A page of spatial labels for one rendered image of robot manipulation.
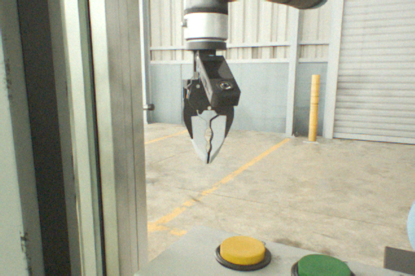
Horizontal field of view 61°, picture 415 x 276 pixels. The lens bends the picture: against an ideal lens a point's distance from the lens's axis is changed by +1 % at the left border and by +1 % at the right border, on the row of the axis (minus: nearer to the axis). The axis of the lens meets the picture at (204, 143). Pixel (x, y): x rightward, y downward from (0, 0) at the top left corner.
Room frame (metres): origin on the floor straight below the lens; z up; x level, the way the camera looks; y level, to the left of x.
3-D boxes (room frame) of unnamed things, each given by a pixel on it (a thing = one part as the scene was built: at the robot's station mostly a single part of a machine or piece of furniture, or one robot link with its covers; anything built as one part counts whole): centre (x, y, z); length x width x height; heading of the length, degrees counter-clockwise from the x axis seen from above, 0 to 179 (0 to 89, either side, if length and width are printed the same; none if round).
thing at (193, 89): (0.63, 0.00, 1.05); 0.09 x 0.08 x 0.12; 11
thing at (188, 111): (0.60, 0.02, 0.99); 0.05 x 0.02 x 0.09; 101
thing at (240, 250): (0.29, -0.03, 0.90); 0.04 x 0.04 x 0.02
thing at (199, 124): (0.63, 0.01, 0.94); 0.06 x 0.03 x 0.09; 11
